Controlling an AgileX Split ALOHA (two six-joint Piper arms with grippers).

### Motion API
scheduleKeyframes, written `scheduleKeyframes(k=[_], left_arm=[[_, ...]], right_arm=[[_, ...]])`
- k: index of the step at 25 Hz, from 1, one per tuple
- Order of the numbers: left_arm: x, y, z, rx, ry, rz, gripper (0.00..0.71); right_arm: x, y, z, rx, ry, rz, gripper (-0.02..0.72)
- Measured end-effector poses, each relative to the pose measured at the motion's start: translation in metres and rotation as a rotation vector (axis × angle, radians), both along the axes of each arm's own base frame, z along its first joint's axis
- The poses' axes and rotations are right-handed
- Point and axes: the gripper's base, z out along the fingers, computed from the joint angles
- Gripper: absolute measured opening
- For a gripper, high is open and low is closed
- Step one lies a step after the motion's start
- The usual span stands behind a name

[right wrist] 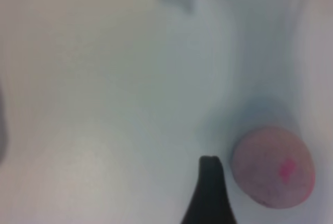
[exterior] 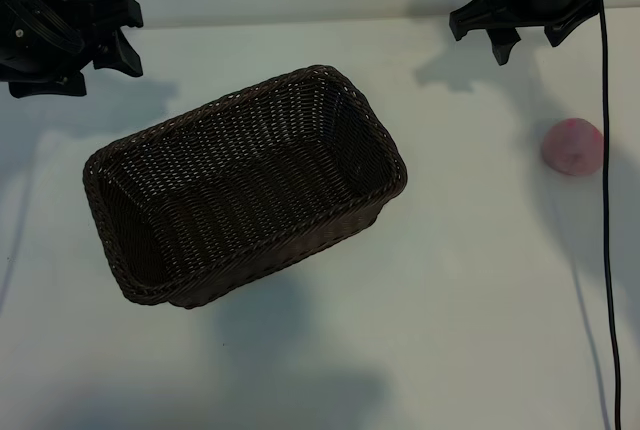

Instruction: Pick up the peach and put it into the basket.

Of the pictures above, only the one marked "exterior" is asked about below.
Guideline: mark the pink peach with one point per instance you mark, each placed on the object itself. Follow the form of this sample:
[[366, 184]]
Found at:
[[572, 147]]

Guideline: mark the dark brown wicker basket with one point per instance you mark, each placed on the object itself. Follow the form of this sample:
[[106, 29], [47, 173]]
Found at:
[[240, 175]]

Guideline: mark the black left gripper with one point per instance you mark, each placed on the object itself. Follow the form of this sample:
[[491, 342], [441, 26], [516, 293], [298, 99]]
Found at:
[[100, 12]]

